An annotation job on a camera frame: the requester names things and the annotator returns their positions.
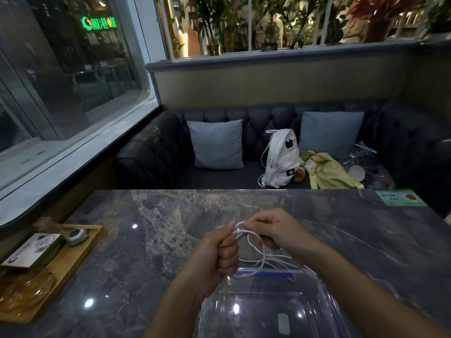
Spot person's left hand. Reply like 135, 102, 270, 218
186, 220, 240, 298

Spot person's right hand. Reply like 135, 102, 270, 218
243, 207, 319, 269

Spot white cable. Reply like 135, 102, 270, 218
217, 220, 318, 278

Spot person's left forearm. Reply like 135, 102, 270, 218
143, 273, 206, 338

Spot person's right forearm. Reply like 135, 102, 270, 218
310, 241, 451, 338

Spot white backpack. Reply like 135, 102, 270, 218
258, 129, 301, 189

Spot small plush toy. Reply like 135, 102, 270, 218
293, 150, 316, 184

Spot pale yellow bag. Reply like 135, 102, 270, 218
307, 152, 365, 190

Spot grey cushion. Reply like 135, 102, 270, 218
187, 119, 245, 170
298, 111, 365, 160

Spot clear plastic container blue rim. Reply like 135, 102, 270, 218
197, 267, 353, 338

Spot dark tufted leather sofa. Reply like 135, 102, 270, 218
113, 99, 451, 219

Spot clear plastic bag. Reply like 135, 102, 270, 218
340, 141, 396, 190

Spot green table sticker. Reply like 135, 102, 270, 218
375, 189, 428, 207

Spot wooden tray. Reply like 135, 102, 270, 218
0, 223, 105, 325

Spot white and green tissue box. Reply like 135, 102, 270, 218
1, 233, 66, 269

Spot white railing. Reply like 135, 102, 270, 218
155, 0, 437, 61

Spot green potted plants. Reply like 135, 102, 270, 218
167, 0, 353, 57

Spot amber glass dish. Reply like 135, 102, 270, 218
0, 269, 57, 314

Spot red leafed plant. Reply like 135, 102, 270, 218
340, 0, 428, 44

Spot green neon sign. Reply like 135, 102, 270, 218
81, 15, 118, 31

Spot white window frame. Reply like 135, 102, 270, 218
0, 0, 168, 227

